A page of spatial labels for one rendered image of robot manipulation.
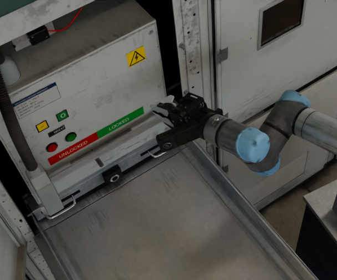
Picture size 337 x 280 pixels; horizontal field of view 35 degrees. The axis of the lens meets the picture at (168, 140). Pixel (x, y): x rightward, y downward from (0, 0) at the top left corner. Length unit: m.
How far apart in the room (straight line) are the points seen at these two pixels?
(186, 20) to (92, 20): 0.25
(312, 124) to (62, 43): 0.66
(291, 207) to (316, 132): 1.41
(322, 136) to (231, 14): 0.44
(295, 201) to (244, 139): 1.49
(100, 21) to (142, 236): 0.65
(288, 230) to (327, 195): 0.79
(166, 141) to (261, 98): 0.63
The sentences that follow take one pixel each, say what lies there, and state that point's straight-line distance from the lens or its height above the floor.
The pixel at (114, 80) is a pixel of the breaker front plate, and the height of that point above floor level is 1.26.
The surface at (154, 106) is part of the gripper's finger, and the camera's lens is 1.43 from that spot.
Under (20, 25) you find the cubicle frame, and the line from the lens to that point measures 1.20.
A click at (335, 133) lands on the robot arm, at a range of 1.28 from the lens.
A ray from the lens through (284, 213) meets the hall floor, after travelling 2.67.
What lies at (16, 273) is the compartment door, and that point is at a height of 0.84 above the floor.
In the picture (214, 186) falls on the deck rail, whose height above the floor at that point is 0.85.
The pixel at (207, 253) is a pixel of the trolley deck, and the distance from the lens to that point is 1.64.
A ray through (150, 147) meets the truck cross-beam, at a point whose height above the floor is 0.91.
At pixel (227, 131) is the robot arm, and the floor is 1.32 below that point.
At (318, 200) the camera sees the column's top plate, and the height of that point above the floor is 0.75.
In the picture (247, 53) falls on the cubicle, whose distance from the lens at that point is 1.67.
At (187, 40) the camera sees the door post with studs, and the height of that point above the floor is 1.31.
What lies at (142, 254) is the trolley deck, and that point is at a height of 0.85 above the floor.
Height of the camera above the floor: 2.34
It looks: 53 degrees down
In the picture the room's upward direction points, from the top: 9 degrees counter-clockwise
